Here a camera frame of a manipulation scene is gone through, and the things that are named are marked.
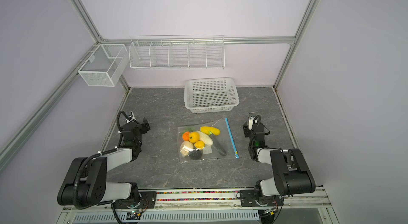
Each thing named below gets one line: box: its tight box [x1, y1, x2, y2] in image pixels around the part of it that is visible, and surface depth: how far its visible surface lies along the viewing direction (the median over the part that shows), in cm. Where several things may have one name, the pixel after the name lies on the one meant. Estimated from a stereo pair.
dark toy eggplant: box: [208, 130, 227, 157], surface depth 90 cm
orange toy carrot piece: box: [182, 131, 190, 141], surface depth 91 cm
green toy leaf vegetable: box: [183, 126, 197, 134], surface depth 94 cm
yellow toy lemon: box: [193, 140, 206, 150], surface depth 89 cm
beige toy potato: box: [179, 140, 194, 157], surface depth 88 cm
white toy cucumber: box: [196, 130, 214, 146], surface depth 91 cm
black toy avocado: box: [188, 150, 203, 161], surface depth 84 cm
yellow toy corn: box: [199, 126, 221, 136], surface depth 96 cm
